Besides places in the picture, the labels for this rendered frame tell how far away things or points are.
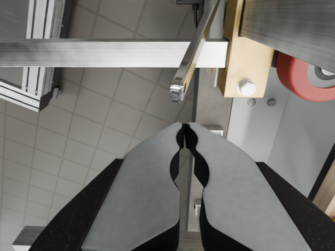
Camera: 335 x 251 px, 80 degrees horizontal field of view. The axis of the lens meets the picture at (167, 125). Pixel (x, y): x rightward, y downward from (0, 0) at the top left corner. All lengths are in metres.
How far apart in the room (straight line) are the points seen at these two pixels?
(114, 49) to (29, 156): 1.57
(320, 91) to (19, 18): 1.05
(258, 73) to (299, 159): 0.33
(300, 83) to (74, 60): 0.26
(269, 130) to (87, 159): 1.26
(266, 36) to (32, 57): 0.26
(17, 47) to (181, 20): 0.89
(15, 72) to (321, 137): 1.17
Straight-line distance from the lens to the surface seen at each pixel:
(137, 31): 1.13
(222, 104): 0.46
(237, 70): 0.26
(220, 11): 0.33
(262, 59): 0.26
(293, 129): 0.57
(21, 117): 1.60
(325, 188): 0.40
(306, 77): 0.25
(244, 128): 0.60
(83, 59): 0.28
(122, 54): 0.26
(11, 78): 1.22
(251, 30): 0.22
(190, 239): 0.33
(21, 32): 1.11
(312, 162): 0.52
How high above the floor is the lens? 1.11
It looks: 60 degrees down
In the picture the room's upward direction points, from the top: 175 degrees counter-clockwise
